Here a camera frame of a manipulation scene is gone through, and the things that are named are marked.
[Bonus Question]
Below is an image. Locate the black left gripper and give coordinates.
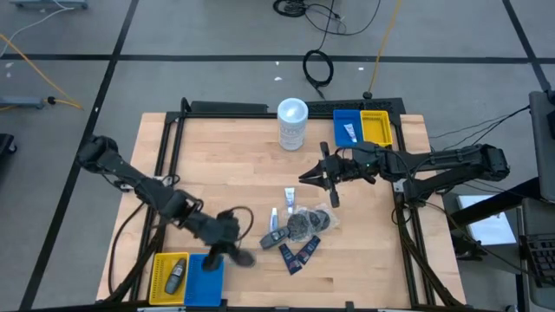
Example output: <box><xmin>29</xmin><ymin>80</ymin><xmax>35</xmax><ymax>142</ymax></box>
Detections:
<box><xmin>197</xmin><ymin>211</ymin><xmax>257</xmax><ymax>269</ymax></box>

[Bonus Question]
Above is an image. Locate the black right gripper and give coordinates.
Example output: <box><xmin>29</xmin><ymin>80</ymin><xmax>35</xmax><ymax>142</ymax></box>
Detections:
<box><xmin>297</xmin><ymin>141</ymin><xmax>370</xmax><ymax>191</ymax></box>

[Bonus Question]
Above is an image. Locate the white purple travel tube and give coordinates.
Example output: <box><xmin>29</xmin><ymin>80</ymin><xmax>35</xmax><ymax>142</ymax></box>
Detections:
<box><xmin>284</xmin><ymin>186</ymin><xmax>297</xmax><ymax>214</ymax></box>

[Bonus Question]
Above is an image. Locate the dark blue DSC sachet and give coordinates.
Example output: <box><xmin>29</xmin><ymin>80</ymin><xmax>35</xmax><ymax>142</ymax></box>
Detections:
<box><xmin>277</xmin><ymin>243</ymin><xmax>304</xmax><ymax>276</ymax></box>
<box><xmin>296</xmin><ymin>235</ymin><xmax>323</xmax><ymax>266</ymax></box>

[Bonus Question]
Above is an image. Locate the blue plastic basket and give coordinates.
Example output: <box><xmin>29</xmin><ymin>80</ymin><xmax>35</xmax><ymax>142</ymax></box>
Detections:
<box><xmin>183</xmin><ymin>253</ymin><xmax>226</xmax><ymax>308</ymax></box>
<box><xmin>332</xmin><ymin>108</ymin><xmax>364</xmax><ymax>148</ymax></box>

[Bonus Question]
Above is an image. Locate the white wipes canister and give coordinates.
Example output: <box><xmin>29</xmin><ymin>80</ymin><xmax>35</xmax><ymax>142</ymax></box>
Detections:
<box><xmin>277</xmin><ymin>97</ymin><xmax>310</xmax><ymax>152</ymax></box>

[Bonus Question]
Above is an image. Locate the yellow plastic basket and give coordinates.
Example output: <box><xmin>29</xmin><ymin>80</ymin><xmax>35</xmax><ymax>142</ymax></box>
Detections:
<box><xmin>148</xmin><ymin>251</ymin><xmax>191</xmax><ymax>307</ymax></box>
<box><xmin>360</xmin><ymin>109</ymin><xmax>395</xmax><ymax>148</ymax></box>

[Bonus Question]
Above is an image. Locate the white sheet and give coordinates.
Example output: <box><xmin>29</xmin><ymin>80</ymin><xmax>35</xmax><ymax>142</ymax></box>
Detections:
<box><xmin>457</xmin><ymin>193</ymin><xmax>506</xmax><ymax>247</ymax></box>

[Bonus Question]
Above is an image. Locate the black diagonal support bar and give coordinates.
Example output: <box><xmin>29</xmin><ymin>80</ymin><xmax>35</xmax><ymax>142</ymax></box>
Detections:
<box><xmin>446</xmin><ymin>176</ymin><xmax>543</xmax><ymax>226</ymax></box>

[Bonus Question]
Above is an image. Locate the grey equipment cart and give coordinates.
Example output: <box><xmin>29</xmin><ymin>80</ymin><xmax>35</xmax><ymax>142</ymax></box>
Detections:
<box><xmin>528</xmin><ymin>89</ymin><xmax>555</xmax><ymax>205</ymax></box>

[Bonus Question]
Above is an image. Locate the black keyboard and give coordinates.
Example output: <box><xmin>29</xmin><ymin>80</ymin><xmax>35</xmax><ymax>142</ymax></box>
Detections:
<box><xmin>522</xmin><ymin>233</ymin><xmax>555</xmax><ymax>289</ymax></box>

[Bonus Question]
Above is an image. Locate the black caster base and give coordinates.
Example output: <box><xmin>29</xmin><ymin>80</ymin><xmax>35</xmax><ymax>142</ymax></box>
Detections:
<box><xmin>0</xmin><ymin>133</ymin><xmax>18</xmax><ymax>157</ymax></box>

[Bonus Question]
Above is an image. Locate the grey floor base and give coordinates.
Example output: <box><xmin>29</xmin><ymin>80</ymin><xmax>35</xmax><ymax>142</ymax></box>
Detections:
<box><xmin>0</xmin><ymin>95</ymin><xmax>47</xmax><ymax>110</ymax></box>
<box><xmin>9</xmin><ymin>0</ymin><xmax>88</xmax><ymax>10</ymax></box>

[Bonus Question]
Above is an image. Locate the black coiled floor cable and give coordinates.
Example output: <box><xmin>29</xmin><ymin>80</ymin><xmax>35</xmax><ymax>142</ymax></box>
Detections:
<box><xmin>302</xmin><ymin>48</ymin><xmax>336</xmax><ymax>99</ymax></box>

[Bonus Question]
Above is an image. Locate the long yellow cable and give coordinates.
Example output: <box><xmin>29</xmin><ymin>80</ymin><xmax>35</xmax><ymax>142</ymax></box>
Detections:
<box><xmin>365</xmin><ymin>0</ymin><xmax>402</xmax><ymax>100</ymax></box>

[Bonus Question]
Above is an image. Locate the black aluminium table frame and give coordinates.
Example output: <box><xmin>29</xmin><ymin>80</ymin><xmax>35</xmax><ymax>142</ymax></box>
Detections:
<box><xmin>97</xmin><ymin>97</ymin><xmax>467</xmax><ymax>311</ymax></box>

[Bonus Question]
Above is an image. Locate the black floor cable bundle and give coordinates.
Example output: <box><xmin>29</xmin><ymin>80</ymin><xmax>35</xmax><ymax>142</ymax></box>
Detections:
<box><xmin>271</xmin><ymin>0</ymin><xmax>382</xmax><ymax>36</ymax></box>

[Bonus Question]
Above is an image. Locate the yellow floor cable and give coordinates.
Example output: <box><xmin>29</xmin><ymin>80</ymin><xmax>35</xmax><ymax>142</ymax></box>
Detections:
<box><xmin>0</xmin><ymin>33</ymin><xmax>83</xmax><ymax>112</ymax></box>

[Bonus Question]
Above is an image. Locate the white floor cable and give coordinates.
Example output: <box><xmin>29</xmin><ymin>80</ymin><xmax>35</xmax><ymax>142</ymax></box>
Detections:
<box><xmin>0</xmin><ymin>6</ymin><xmax>77</xmax><ymax>60</ymax></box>

